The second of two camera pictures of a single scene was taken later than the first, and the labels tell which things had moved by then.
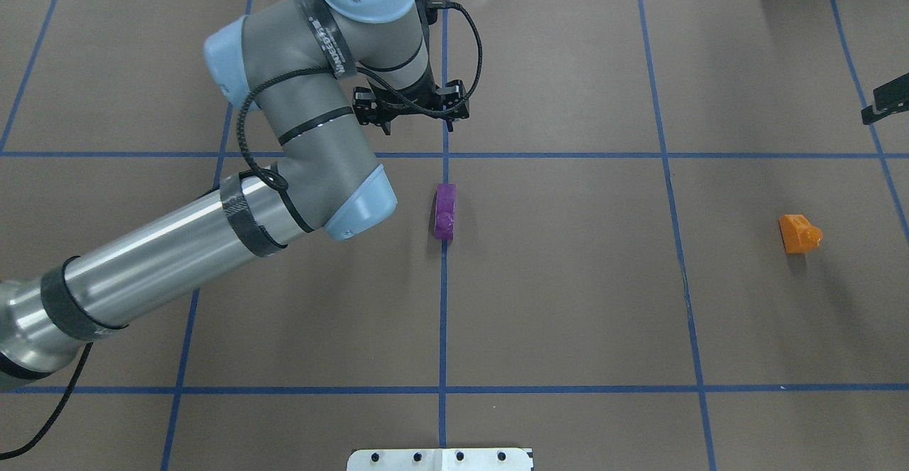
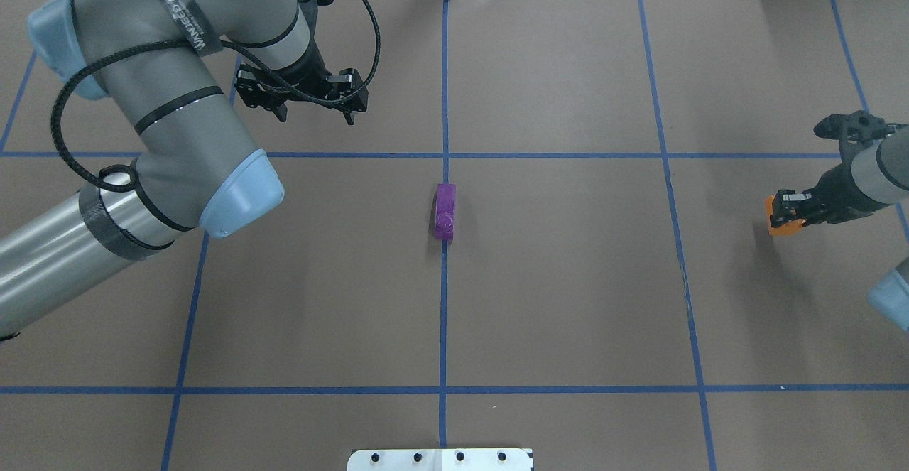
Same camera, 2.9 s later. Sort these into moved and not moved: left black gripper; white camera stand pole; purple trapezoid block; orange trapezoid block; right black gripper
Moved: orange trapezoid block; left black gripper; right black gripper
Not moved: purple trapezoid block; white camera stand pole
